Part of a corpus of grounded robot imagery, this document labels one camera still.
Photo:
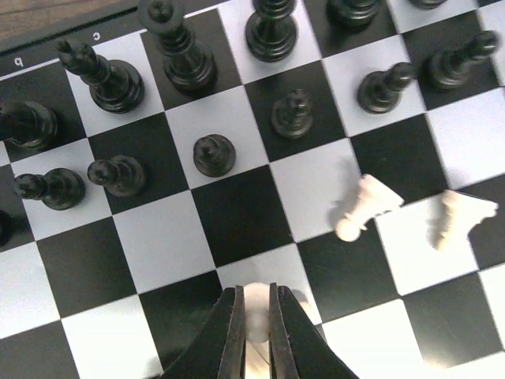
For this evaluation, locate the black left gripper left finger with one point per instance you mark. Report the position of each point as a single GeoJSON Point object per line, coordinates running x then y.
{"type": "Point", "coordinates": [218, 351]}

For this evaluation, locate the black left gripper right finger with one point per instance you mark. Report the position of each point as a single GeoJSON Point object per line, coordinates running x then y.
{"type": "Point", "coordinates": [296, 348]}

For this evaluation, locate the white pawn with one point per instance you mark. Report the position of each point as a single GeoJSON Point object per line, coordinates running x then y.
{"type": "Point", "coordinates": [257, 358]}
{"type": "Point", "coordinates": [373, 198]}
{"type": "Point", "coordinates": [462, 213]}

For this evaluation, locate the row of black chess pieces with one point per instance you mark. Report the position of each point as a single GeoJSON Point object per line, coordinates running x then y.
{"type": "Point", "coordinates": [271, 148]}

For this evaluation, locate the black and silver chessboard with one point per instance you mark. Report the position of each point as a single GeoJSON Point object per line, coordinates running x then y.
{"type": "Point", "coordinates": [124, 234]}

